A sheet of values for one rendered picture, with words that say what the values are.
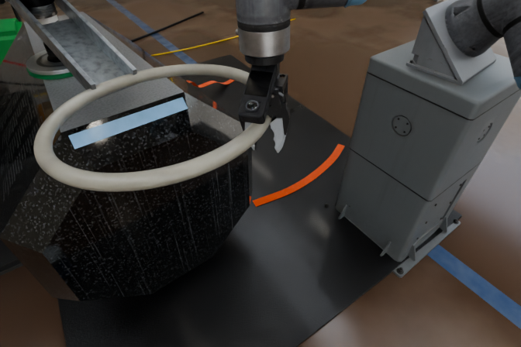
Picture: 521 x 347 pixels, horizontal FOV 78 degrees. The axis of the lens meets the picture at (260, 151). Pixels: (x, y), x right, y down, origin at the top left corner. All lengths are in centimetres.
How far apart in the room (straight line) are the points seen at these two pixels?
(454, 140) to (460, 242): 79
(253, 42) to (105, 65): 55
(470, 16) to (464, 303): 111
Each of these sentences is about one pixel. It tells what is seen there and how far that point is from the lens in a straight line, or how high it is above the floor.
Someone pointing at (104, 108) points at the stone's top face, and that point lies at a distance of 101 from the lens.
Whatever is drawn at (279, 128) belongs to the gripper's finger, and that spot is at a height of 96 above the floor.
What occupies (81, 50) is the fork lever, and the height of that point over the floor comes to 97.
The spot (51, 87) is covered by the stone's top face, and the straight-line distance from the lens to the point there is 120.
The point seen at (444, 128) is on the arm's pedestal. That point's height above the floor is 73.
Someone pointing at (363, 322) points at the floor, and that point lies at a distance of 149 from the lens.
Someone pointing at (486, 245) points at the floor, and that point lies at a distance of 193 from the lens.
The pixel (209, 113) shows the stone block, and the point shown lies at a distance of 107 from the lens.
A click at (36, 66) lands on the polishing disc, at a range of 130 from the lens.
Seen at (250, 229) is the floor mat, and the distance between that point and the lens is 163.
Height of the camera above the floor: 134
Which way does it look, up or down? 40 degrees down
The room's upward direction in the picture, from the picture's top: straight up
